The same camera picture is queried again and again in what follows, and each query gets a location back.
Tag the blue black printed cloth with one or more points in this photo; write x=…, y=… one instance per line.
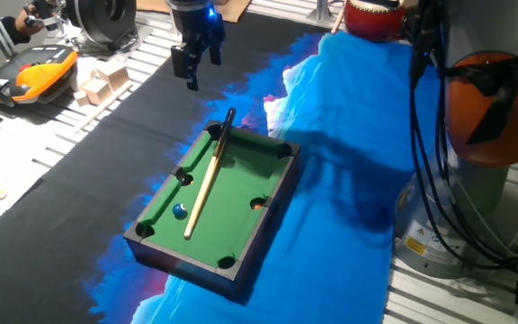
x=340, y=135

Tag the yellow pool ball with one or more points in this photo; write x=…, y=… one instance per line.
x=0, y=194

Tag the wooden drumstick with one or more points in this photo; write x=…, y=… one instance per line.
x=337, y=21

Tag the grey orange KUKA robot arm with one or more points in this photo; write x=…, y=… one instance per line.
x=475, y=27

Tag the orange black teach pendant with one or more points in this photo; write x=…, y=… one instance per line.
x=38, y=74

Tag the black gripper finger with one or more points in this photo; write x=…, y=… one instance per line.
x=182, y=60
x=215, y=49

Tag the black handheld device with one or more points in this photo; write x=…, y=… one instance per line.
x=45, y=9

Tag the red drum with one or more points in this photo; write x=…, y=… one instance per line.
x=373, y=22

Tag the person's bare hand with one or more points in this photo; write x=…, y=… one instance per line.
x=27, y=22

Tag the large wooden cube block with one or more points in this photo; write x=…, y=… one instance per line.
x=114, y=77

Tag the red pool ball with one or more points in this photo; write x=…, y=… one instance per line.
x=257, y=205

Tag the black round fan housing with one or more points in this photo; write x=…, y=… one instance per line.
x=101, y=18

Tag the blue pool ball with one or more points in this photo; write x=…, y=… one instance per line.
x=179, y=210

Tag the wooden blocks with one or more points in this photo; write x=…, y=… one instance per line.
x=106, y=105

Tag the wooden pool cue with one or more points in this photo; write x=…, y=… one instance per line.
x=207, y=180

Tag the small wooden block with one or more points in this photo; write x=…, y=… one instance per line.
x=94, y=75
x=81, y=98

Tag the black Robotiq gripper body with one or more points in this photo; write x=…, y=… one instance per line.
x=196, y=22

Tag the medium wooden cube block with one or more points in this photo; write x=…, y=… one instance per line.
x=97, y=91

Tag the mini green pool table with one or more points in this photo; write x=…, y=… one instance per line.
x=232, y=211

